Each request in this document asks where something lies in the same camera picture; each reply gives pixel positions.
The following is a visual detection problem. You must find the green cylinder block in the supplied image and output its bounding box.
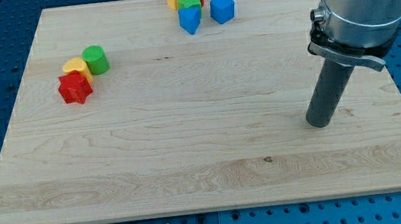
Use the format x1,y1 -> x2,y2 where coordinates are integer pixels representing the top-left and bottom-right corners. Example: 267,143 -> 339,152
82,45 -> 109,75

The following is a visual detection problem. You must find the wooden board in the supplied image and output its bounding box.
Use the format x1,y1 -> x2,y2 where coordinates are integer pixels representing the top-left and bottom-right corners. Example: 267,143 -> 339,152
0,0 -> 401,224

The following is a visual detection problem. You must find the black tool clamp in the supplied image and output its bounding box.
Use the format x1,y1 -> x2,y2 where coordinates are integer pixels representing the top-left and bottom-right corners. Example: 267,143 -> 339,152
307,23 -> 398,72

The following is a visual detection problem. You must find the blue cube block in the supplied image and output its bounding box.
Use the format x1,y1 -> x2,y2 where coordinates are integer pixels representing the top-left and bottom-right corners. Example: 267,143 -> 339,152
210,0 -> 235,24

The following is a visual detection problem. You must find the yellow heart block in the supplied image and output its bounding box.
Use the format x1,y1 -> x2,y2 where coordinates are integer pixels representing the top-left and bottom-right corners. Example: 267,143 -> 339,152
62,57 -> 94,83

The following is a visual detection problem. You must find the green star block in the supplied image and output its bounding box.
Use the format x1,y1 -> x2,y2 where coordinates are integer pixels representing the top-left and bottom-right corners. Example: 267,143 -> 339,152
178,0 -> 202,18

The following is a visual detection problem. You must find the red star block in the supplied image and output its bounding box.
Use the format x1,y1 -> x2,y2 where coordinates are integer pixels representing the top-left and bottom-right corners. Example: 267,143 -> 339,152
58,70 -> 93,105

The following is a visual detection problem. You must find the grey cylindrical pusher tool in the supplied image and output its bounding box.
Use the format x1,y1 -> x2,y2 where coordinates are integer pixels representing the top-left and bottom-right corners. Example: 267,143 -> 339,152
305,59 -> 354,128

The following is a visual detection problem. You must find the blue triangle block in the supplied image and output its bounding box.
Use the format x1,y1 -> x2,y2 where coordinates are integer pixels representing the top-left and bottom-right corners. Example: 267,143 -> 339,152
178,7 -> 201,35

